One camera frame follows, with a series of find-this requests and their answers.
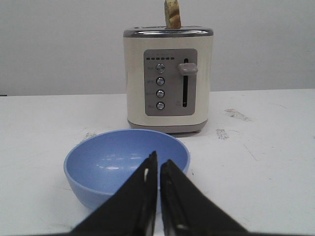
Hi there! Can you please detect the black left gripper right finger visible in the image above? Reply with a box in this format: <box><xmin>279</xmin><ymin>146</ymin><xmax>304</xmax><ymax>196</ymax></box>
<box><xmin>160</xmin><ymin>159</ymin><xmax>248</xmax><ymax>234</ymax></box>

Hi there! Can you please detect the cream two-slot toaster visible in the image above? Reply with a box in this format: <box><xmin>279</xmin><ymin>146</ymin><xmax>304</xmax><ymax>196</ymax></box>
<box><xmin>123</xmin><ymin>26</ymin><xmax>214</xmax><ymax>133</ymax></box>

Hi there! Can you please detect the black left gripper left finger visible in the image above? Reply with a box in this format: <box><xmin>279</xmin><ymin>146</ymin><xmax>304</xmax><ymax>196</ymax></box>
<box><xmin>71</xmin><ymin>151</ymin><xmax>158</xmax><ymax>234</ymax></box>

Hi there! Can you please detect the blue bowl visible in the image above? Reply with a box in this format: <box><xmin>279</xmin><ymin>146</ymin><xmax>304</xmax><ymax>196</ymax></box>
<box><xmin>63</xmin><ymin>129</ymin><xmax>190</xmax><ymax>210</ymax></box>

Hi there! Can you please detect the toast slice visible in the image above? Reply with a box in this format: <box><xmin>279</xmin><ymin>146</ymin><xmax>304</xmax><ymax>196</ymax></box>
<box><xmin>164</xmin><ymin>0</ymin><xmax>182</xmax><ymax>30</ymax></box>

